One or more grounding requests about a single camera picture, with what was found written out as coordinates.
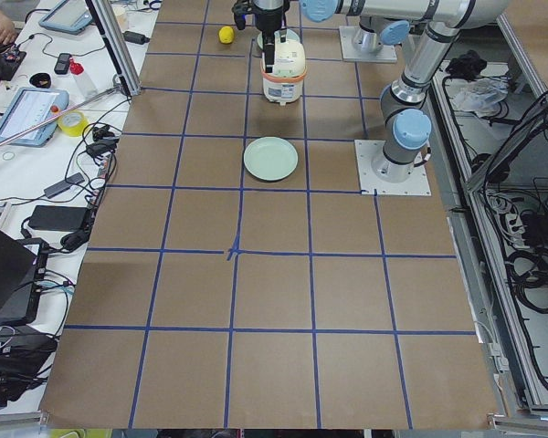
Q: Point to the black small bowl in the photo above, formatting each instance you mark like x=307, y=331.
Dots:
x=41, y=80

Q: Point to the white rice cooker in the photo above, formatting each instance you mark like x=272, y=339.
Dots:
x=285, y=83

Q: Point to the crumpled white plastic bag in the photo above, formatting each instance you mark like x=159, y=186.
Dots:
x=482, y=97

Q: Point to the black cloth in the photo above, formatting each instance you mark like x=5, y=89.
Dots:
x=467, y=66

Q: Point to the black phone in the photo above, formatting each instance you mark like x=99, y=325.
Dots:
x=62, y=64

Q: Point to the blue teach pendant far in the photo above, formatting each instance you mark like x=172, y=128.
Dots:
x=68, y=16

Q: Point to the blue teach pendant near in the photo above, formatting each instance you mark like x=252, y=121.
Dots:
x=29, y=107

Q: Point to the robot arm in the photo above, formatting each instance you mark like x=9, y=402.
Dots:
x=389, y=30
x=408, y=127

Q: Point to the brown paper table mat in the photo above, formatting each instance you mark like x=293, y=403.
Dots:
x=209, y=298

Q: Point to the black power adapter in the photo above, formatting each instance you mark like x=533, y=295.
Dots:
x=57, y=218

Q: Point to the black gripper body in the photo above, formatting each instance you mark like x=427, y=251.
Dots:
x=269, y=22

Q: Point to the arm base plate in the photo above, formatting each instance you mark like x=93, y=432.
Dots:
x=379, y=176
x=359, y=45

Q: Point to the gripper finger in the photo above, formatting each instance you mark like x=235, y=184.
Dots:
x=268, y=50
x=283, y=35

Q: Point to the white power strip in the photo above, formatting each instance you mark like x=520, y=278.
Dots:
x=508, y=219

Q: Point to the yellow tape roll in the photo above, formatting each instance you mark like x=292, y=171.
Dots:
x=73, y=123

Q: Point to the person hand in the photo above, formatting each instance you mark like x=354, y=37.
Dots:
x=2, y=25

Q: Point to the black laptop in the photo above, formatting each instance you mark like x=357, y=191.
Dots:
x=22, y=268

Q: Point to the yellow potato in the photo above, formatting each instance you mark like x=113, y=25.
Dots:
x=226, y=35

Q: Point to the aluminium frame post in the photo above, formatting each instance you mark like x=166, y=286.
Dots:
x=103, y=16

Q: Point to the blue teach pendant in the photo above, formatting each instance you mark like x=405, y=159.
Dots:
x=29, y=107
x=68, y=16

